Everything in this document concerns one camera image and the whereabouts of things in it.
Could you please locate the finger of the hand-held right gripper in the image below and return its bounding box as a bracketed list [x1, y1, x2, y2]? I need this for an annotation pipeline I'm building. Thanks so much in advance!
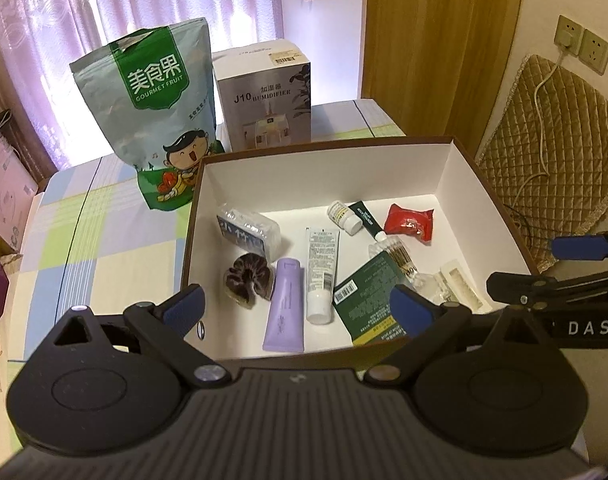
[551, 232, 608, 264]
[486, 265, 608, 307]

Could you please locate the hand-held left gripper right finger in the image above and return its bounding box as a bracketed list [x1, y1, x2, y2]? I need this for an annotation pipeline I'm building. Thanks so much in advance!
[364, 285, 554, 387]

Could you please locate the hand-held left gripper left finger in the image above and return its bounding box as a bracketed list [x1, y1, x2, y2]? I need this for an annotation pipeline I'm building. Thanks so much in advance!
[51, 284, 231, 388]

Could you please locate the cream hair claw clip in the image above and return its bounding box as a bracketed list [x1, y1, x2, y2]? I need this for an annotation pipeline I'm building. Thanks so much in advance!
[431, 259, 493, 313]

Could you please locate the dark green packet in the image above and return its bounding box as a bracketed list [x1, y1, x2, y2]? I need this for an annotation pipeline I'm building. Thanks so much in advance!
[332, 250, 419, 347]

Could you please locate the clear cotton swab bag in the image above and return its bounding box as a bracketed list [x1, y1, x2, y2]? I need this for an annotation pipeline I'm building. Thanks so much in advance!
[368, 237, 447, 306]

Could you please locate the dark brown hair scrunchie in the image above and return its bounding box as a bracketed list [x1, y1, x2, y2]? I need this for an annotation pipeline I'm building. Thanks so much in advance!
[222, 253, 275, 307]

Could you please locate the red candy packet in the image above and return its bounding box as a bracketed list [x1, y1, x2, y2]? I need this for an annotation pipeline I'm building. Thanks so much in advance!
[384, 203, 435, 246]

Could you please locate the clear floss pick box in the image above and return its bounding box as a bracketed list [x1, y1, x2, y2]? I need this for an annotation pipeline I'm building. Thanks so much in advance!
[215, 203, 282, 262]

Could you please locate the purple cream tube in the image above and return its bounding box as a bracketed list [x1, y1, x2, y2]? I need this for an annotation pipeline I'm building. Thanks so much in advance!
[262, 258, 305, 352]

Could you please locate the white toothpaste tube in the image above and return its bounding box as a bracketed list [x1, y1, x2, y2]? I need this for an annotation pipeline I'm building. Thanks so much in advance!
[305, 227, 341, 324]

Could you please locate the small green tube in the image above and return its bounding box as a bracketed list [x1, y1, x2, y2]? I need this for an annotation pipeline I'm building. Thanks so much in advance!
[350, 202, 389, 242]

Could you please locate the small white medicine bottle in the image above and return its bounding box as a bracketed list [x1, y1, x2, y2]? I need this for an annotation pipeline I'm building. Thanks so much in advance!
[326, 200, 363, 235]

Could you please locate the brown cardboard storage box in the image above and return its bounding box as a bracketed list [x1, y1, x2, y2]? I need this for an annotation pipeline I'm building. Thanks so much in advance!
[181, 135, 547, 361]

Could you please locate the green cartoon snack bag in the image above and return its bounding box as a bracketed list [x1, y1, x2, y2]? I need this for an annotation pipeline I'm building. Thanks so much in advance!
[69, 16, 225, 211]

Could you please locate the pink paper bag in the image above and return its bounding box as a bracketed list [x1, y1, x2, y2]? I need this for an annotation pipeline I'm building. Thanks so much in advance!
[0, 130, 39, 233]

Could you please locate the white humidifier carton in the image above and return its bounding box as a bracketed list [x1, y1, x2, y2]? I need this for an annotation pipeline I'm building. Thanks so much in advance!
[211, 38, 313, 153]

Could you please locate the wooden door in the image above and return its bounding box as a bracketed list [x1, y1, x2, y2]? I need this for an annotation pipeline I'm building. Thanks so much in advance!
[361, 0, 527, 137]

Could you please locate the brown curtain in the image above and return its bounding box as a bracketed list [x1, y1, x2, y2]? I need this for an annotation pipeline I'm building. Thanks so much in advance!
[0, 35, 60, 181]

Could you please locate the black cable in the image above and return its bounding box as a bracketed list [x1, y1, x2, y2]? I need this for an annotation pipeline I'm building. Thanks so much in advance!
[506, 205, 539, 256]

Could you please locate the white charger cable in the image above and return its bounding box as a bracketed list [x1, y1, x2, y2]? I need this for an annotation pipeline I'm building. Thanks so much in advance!
[514, 50, 567, 201]

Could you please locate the beige wall socket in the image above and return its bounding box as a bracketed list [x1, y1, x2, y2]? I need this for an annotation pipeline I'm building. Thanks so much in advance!
[578, 29, 608, 75]
[554, 15, 585, 57]

